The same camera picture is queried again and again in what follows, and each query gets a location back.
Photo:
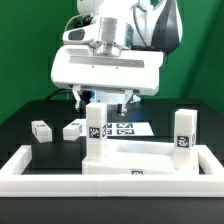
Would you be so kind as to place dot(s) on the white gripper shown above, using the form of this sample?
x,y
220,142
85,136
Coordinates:
x,y
76,67

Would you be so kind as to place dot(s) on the white desk top tray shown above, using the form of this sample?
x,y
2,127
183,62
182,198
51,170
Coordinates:
x,y
142,158

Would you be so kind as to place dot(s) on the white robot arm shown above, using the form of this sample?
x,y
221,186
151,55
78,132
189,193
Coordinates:
x,y
117,49

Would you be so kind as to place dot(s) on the marker tag sheet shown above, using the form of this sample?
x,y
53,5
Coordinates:
x,y
129,129

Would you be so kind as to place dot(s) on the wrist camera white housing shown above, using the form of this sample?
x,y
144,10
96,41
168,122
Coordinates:
x,y
79,36

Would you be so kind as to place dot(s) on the white U-shaped frame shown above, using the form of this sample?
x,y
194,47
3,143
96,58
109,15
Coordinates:
x,y
14,183

